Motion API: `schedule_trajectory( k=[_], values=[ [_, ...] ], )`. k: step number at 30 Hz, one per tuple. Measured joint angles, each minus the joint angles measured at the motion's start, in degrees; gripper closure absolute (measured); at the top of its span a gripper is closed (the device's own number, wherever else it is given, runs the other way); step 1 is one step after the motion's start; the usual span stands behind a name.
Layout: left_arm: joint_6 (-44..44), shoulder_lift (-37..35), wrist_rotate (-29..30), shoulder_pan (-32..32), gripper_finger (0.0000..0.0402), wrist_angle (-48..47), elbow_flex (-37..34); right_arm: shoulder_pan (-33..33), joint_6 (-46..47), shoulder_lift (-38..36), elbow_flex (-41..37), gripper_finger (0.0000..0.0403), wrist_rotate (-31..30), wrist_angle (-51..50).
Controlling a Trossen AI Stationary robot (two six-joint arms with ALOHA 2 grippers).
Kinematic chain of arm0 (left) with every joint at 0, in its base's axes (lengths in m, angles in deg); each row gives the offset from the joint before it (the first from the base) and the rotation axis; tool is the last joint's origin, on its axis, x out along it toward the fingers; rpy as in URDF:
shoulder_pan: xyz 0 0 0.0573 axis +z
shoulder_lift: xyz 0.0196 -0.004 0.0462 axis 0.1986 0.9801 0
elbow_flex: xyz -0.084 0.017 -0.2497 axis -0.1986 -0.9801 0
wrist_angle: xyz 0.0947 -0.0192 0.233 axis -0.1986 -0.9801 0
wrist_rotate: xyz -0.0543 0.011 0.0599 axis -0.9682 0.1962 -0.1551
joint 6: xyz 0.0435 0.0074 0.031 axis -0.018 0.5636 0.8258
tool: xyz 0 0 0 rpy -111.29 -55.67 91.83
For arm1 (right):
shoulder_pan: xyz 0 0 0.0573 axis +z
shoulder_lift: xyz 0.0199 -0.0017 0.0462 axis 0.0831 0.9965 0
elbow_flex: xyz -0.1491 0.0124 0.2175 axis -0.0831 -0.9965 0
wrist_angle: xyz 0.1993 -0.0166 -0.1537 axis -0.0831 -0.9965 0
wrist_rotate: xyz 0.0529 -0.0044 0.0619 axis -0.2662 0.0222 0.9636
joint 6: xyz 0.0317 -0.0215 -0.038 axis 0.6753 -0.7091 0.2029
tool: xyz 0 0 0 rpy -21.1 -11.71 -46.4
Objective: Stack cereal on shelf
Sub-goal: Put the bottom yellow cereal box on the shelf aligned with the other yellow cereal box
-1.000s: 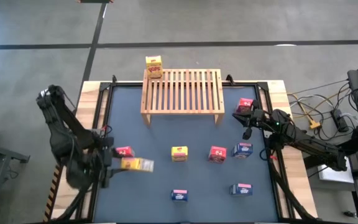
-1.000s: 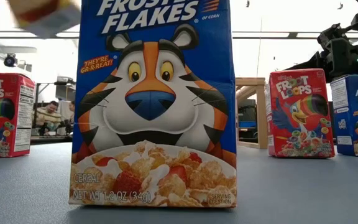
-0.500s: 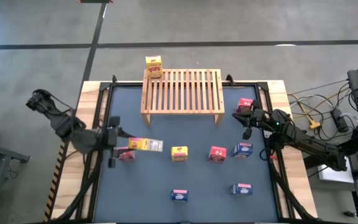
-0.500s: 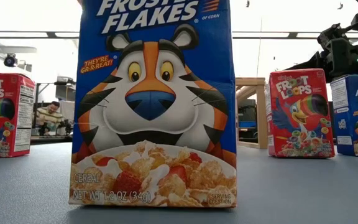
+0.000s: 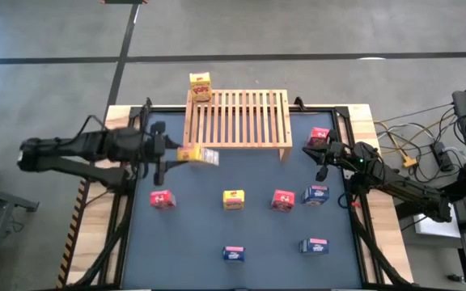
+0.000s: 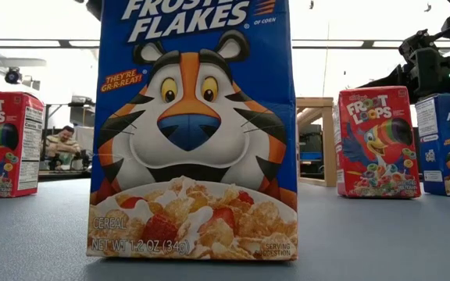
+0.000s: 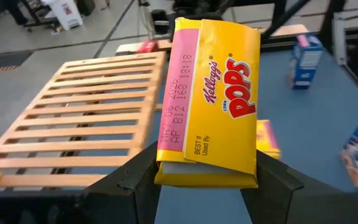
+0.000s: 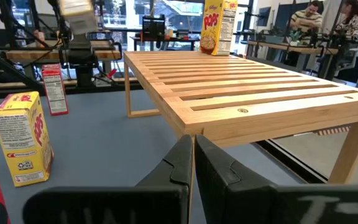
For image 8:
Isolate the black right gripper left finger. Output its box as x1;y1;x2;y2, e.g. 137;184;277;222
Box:
23;135;194;224

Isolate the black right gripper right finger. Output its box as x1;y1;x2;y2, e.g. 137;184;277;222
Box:
195;135;358;224

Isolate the yellow Pops cereal box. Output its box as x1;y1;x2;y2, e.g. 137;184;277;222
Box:
200;0;239;57
57;0;99;35
0;91;55;188

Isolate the wooden slatted shelf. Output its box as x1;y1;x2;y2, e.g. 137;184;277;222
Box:
122;50;358;184

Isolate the blue table mat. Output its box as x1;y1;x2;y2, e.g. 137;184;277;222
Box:
0;88;307;224

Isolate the wooden workbench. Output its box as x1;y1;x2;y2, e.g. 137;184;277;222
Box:
6;39;122;62
247;39;354;57

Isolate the black monitor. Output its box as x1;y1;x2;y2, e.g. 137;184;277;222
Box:
141;14;167;40

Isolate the person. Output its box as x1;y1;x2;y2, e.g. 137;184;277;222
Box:
334;0;358;41
286;0;324;44

